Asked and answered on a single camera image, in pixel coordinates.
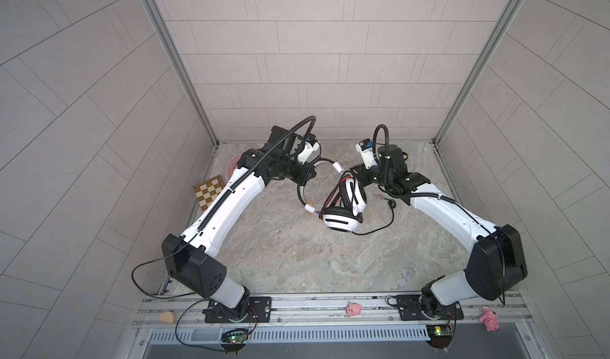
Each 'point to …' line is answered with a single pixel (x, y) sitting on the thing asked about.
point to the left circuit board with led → (234, 340)
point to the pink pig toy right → (489, 318)
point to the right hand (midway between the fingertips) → (350, 168)
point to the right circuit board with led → (440, 336)
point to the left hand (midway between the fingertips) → (320, 170)
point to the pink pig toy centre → (353, 309)
